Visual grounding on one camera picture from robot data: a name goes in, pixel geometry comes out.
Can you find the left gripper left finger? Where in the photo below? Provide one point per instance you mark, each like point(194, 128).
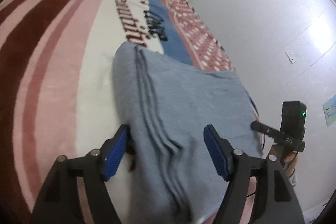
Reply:
point(58, 200)

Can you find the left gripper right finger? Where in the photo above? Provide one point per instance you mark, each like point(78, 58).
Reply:
point(275, 200)

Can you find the light blue pants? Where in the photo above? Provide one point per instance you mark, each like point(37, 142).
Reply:
point(167, 105)

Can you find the grey sleeve forearm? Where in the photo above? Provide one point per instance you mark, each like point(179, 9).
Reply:
point(293, 179)

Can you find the right hand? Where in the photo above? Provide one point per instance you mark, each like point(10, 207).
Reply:
point(290, 160)

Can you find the pink patterned bed blanket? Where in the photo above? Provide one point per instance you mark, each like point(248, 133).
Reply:
point(56, 77)

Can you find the black tracker camera box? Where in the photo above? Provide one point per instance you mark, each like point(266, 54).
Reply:
point(293, 118)

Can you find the wall sticker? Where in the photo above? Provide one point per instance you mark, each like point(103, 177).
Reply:
point(329, 109)

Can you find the white wall switch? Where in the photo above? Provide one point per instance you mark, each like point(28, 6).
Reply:
point(291, 57)

